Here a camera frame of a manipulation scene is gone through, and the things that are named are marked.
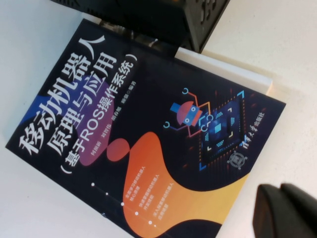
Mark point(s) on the dark robot book orange blobs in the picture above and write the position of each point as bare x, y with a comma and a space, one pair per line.
153, 158

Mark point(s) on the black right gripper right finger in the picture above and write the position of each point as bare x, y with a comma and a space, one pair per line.
304, 210

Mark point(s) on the plain white book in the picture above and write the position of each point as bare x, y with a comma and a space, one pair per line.
223, 67

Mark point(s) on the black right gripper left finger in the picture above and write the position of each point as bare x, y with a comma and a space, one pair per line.
270, 218

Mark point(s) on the black perforated book stand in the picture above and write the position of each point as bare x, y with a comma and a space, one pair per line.
153, 22

